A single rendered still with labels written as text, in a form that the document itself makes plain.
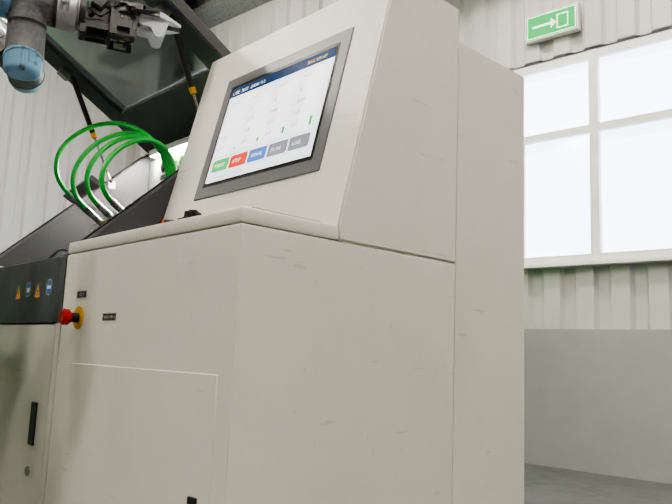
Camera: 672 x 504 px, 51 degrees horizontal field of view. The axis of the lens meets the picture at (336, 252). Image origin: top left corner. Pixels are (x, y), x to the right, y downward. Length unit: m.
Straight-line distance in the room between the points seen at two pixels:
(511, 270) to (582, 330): 3.69
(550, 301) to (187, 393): 4.50
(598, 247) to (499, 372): 3.78
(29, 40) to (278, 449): 0.95
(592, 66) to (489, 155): 4.12
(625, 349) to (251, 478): 4.32
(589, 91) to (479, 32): 1.23
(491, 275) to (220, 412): 0.78
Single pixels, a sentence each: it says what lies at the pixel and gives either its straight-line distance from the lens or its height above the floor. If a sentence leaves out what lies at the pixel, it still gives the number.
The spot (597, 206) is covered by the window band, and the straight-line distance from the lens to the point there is 5.48.
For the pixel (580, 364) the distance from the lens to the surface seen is 5.42.
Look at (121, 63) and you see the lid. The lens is 2.43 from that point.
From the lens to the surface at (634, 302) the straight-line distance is 5.34.
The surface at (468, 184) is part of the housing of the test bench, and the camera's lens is 1.64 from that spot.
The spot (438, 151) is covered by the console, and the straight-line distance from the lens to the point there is 1.57.
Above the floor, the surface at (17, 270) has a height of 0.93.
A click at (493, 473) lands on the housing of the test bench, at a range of 1.70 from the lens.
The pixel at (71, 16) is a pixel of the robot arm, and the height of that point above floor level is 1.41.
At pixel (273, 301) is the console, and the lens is 1.20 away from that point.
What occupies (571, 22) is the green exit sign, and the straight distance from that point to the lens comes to 6.00.
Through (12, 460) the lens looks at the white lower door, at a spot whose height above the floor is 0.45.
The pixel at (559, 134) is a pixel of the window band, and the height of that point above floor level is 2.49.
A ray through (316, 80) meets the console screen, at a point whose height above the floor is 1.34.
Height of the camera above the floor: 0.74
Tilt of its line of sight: 8 degrees up
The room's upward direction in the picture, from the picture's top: 2 degrees clockwise
